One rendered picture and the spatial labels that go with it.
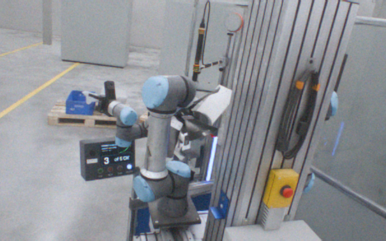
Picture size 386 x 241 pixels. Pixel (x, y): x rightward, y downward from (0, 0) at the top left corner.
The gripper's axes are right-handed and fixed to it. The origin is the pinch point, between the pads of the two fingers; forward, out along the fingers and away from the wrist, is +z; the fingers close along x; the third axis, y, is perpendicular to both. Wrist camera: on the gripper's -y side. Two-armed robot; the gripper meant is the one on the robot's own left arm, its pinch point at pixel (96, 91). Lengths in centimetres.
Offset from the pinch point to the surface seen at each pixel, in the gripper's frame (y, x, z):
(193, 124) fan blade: 18, 74, -5
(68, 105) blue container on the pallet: 101, 119, 296
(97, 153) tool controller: 26.2, -4.1, -19.4
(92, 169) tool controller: 34.3, -6.1, -20.9
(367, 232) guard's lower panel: 47, 131, -118
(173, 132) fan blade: 30, 72, 10
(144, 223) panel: 77, 35, -21
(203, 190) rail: 55, 72, -31
